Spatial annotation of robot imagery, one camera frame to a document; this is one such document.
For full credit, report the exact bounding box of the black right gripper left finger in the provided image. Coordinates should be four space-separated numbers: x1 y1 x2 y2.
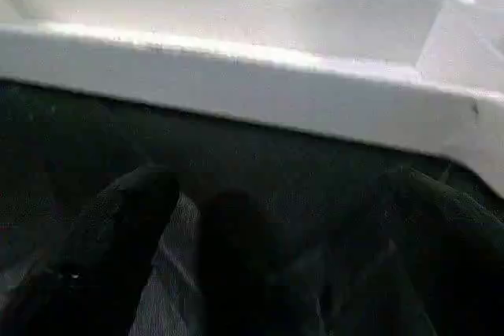
7 165 181 336

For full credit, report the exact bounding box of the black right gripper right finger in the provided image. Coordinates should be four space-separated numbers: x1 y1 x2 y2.
376 168 504 336

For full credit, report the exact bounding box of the white plastic table top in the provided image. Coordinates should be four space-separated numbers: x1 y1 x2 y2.
0 0 504 199

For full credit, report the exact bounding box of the black work mat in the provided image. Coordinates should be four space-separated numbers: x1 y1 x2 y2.
0 76 504 336

